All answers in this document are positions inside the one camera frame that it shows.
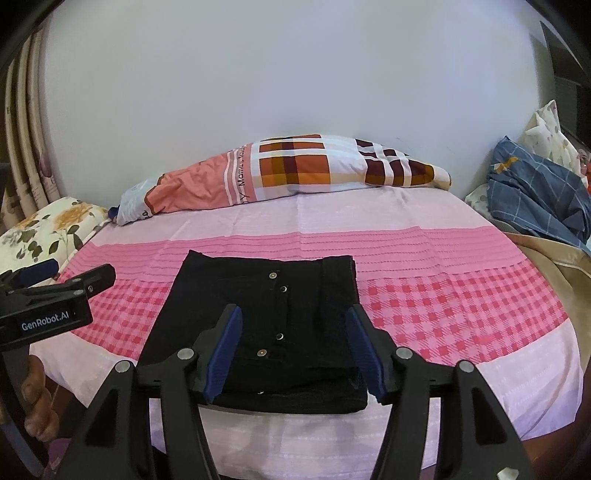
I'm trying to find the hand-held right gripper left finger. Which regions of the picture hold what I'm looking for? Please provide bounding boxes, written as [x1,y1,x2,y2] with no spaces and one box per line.
[67,305,245,480]

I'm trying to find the person's left hand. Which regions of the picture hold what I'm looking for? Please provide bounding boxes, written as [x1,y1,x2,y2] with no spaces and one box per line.
[21,356,62,440]

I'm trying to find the black pants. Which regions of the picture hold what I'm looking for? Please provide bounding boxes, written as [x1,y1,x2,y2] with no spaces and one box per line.
[137,249,369,415]

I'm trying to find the beige cloth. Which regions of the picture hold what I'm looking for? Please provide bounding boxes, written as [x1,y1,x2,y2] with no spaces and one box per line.
[503,231,591,372]

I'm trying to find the orange plaid pillow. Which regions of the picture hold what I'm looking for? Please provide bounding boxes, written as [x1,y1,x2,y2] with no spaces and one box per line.
[108,134,453,228]

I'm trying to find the striped floral curtain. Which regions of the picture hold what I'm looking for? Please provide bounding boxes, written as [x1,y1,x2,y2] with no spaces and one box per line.
[0,23,66,232]

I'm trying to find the yellow floral pillow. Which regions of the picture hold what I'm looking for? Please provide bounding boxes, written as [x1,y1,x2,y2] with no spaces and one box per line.
[0,196,112,280]

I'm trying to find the dark furniture panel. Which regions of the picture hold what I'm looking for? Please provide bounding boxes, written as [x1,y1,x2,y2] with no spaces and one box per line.
[539,18,591,141]

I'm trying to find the pink checked bed sheet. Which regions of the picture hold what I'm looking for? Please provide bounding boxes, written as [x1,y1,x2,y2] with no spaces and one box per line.
[28,187,584,480]

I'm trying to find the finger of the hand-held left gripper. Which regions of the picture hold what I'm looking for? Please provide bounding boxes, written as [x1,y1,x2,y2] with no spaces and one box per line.
[0,258,61,289]
[14,264,117,303]

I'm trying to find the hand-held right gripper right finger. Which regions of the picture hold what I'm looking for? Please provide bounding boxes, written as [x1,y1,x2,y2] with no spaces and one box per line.
[344,305,523,480]

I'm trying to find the blue checked cloth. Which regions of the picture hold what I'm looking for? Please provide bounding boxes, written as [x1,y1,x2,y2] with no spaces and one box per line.
[487,135,591,254]

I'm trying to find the white floral pillow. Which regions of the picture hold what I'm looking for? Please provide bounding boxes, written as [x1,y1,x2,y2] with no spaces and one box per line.
[464,99,588,217]

